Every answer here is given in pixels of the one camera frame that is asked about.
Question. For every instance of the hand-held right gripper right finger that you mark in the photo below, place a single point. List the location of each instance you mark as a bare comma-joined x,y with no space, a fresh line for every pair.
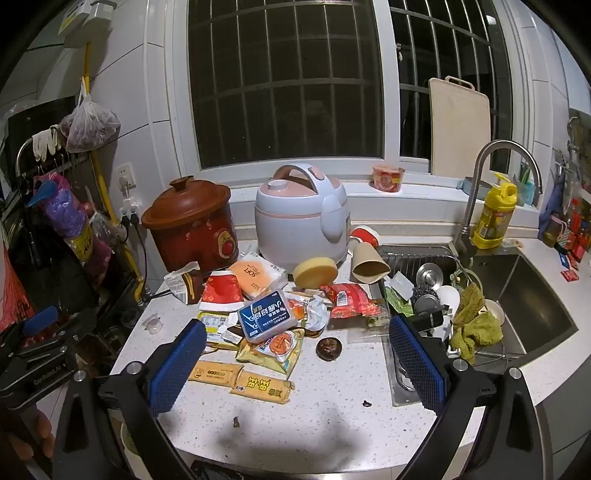
418,364

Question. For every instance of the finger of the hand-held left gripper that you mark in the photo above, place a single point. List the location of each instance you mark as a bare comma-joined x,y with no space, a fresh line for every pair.
39,321

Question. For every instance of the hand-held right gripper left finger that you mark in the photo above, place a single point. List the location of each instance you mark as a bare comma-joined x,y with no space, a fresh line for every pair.
178,364

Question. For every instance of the white brown milk carton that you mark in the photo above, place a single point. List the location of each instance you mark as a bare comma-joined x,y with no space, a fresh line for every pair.
178,281

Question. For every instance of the person's left hand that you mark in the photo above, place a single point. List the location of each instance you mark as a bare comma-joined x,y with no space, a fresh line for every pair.
27,438

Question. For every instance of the orange bar wrapper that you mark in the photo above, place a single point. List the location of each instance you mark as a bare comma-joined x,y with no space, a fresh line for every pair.
263,387
214,371

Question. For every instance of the clear plastic lid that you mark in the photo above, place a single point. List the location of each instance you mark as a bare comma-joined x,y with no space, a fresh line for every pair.
153,324

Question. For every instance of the yellow white sachet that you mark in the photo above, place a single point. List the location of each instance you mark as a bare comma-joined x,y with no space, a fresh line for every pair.
214,323

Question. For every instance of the green packet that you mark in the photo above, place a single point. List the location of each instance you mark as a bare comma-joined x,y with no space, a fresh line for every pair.
397,302

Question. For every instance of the yellow green dish cloth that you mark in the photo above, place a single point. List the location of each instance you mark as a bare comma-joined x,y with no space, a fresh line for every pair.
475,327

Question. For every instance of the white bowl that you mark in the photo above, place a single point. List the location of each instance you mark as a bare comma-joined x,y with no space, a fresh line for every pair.
449,297

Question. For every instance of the red white flattened carton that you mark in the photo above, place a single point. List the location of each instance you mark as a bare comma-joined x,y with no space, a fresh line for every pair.
220,293

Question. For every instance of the green bowl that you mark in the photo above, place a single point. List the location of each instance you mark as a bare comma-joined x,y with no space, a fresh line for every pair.
125,438

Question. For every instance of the dark round fruit pit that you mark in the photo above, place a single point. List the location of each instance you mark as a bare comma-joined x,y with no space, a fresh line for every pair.
328,348

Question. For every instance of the steel pot lid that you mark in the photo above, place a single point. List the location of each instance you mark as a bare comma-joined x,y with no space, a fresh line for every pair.
429,274

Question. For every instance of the white plate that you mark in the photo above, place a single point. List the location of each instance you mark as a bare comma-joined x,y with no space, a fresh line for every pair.
493,310

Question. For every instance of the red snack packet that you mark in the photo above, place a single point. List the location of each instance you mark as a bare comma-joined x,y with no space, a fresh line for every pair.
348,300

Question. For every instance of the yellow snack packet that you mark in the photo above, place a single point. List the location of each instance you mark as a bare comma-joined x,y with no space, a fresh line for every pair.
272,353

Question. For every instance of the blue plastic box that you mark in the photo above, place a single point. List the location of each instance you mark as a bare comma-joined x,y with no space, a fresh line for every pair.
265,316

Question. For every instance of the beige paper cup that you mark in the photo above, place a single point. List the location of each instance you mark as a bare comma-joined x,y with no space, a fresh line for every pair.
367,263

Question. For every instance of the crumpled silver wrapper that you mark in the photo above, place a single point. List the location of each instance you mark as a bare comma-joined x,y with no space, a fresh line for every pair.
316,311

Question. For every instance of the purple plastic bag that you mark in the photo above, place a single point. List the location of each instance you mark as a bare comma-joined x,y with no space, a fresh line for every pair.
64,207

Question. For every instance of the orange tissue packet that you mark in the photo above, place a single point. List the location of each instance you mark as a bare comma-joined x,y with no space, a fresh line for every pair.
254,274

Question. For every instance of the steel kitchen sink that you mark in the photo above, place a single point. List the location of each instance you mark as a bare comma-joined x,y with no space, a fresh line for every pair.
531,300

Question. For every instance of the yellow round sponge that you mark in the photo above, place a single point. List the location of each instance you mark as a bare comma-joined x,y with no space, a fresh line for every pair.
315,272

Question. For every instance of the red white paper cup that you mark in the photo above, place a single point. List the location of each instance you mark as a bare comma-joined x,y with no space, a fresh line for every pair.
367,236

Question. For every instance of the red clay slow cooker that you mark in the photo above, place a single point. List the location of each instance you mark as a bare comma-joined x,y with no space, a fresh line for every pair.
194,221

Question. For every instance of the white plug adapter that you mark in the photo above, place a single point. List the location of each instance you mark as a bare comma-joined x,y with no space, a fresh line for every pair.
130,207

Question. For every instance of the yellow gas pipe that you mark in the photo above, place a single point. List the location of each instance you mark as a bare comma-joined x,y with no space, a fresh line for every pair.
99,180

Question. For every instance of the steel kitchen faucet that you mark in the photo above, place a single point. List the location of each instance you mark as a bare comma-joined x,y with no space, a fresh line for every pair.
467,217

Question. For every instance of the yellow oil bottle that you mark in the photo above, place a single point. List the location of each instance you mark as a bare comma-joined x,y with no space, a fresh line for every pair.
494,217

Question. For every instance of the red card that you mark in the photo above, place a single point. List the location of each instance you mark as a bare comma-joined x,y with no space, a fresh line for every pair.
570,275

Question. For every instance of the white gloves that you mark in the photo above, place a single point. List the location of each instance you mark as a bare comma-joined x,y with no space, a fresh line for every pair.
46,141

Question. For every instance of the red instant noodle cup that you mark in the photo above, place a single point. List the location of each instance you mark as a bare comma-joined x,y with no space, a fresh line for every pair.
388,179

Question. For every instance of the plastic bag of dried goods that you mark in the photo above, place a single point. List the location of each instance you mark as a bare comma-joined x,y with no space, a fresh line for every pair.
92,124

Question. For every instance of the teal utensil cup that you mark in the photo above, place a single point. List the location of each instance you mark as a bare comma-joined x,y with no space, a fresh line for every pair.
526,189

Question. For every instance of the beige cutting board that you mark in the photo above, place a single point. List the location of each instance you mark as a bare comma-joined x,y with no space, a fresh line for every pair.
459,129

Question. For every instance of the barred window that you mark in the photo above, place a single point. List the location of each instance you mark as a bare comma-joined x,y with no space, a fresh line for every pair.
286,83

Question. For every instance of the white wall socket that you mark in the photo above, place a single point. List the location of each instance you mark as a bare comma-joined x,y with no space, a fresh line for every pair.
125,175

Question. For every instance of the white wall box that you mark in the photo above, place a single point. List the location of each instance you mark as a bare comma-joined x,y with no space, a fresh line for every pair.
90,21

